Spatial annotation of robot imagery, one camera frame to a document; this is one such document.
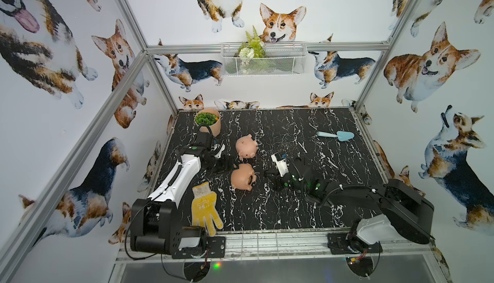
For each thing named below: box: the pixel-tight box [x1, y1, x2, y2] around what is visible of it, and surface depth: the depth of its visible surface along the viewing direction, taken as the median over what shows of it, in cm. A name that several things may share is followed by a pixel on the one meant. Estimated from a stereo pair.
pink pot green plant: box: [194, 108, 222, 137], surface depth 103 cm
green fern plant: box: [237, 25, 266, 60], surface depth 84 cm
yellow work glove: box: [191, 182, 224, 237], surface depth 85 cm
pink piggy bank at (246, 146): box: [235, 133, 259, 161], surface depth 97 cm
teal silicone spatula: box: [317, 131, 355, 142], surface depth 109 cm
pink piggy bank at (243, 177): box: [230, 163, 257, 192], surface depth 86 cm
